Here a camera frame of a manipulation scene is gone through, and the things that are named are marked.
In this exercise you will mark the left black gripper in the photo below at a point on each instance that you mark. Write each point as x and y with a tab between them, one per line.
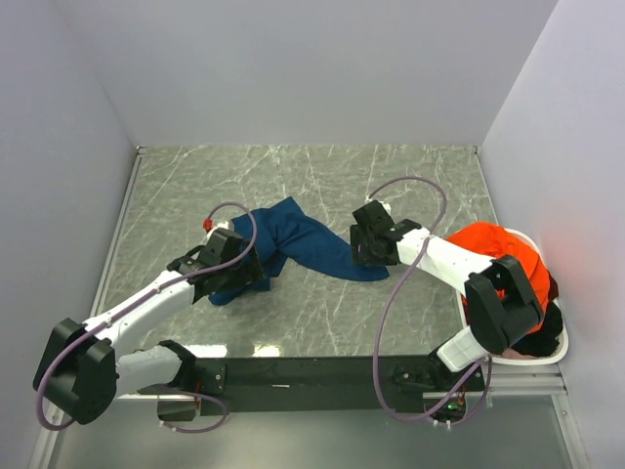
249	272

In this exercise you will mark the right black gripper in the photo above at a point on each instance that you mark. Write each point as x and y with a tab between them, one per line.
358	237

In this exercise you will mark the blue t shirt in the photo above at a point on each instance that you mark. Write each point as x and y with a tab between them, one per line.
285	232

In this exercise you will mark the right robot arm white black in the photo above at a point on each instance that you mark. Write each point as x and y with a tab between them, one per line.
500	299

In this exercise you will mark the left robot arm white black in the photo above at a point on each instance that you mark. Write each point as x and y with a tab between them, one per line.
87	365

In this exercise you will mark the orange t shirt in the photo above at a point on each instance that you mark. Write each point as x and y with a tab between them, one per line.
493	240

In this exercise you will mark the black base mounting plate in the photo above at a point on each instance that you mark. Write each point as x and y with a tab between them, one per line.
328	383

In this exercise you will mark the pink garment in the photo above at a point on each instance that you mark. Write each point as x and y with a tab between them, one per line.
514	355

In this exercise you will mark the black t shirt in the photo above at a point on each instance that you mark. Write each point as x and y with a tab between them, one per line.
544	342

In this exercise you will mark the white laundry basket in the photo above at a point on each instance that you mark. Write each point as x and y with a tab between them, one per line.
558	354

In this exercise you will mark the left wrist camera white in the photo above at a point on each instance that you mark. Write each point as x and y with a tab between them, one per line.
210	226

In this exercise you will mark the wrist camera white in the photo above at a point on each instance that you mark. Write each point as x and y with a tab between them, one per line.
210	226
387	207

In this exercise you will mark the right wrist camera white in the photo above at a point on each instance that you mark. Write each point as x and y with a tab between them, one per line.
387	207

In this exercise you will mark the aluminium frame rail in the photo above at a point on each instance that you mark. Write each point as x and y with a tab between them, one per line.
43	449

